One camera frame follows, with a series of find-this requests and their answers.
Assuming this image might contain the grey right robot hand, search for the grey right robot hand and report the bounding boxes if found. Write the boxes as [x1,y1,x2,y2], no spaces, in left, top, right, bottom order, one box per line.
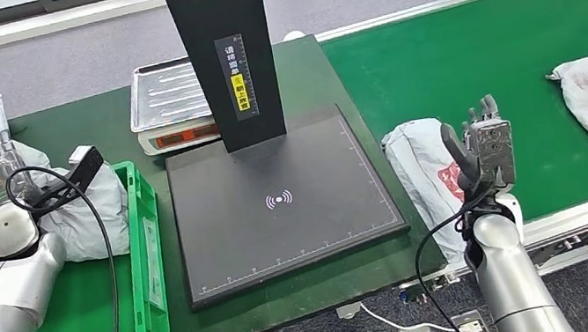
[436,92,513,203]

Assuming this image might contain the green conveyor belt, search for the green conveyor belt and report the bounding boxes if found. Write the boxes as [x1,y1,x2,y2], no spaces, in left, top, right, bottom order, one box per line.
[310,0,588,307]

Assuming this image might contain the black inbound scanner machine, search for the black inbound scanner machine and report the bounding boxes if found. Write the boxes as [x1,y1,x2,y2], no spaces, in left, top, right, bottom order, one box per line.
[139,0,419,314]

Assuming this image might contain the weighing scale with steel tray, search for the weighing scale with steel tray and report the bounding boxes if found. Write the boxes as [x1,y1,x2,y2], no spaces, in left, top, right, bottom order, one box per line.
[121,52,223,160]

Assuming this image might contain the small white round object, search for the small white round object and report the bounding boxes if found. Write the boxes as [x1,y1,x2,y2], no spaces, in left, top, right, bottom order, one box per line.
[281,28,308,44]

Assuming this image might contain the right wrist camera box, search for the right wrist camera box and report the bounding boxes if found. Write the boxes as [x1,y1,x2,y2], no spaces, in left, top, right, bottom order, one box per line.
[464,115,522,195]

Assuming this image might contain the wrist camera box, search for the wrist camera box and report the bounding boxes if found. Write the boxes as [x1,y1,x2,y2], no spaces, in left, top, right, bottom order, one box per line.
[464,115,522,195]
[18,142,113,215]

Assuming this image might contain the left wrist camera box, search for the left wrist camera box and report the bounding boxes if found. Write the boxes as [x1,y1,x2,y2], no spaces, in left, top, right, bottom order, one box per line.
[18,142,113,215]

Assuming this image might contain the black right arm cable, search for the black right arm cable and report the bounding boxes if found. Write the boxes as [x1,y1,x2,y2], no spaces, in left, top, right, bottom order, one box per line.
[403,179,526,332]

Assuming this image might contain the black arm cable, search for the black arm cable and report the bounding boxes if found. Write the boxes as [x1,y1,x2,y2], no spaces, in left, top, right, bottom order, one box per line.
[403,179,526,332]
[2,154,129,332]

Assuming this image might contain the small wired control module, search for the small wired control module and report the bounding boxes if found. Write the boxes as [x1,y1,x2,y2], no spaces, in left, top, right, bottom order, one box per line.
[394,270,464,309]

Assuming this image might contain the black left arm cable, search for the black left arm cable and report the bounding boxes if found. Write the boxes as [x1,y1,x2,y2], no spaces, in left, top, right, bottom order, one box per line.
[2,154,129,332]

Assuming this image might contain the white floor cable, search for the white floor cable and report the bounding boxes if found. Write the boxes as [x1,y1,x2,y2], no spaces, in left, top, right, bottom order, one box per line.
[357,288,458,332]

